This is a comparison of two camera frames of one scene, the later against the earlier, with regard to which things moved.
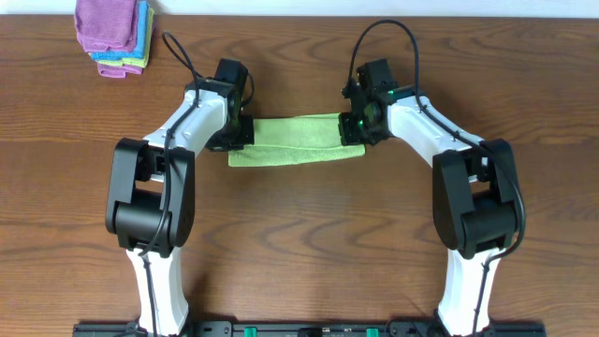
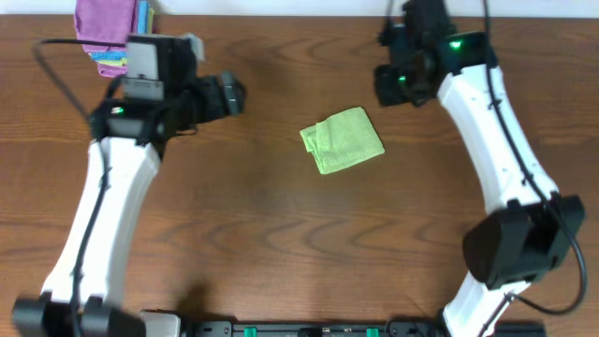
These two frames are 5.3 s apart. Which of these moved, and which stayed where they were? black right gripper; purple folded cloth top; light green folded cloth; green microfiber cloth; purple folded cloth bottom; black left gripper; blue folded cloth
Moved: green microfiber cloth; black left gripper; black right gripper
Stayed: purple folded cloth top; light green folded cloth; purple folded cloth bottom; blue folded cloth
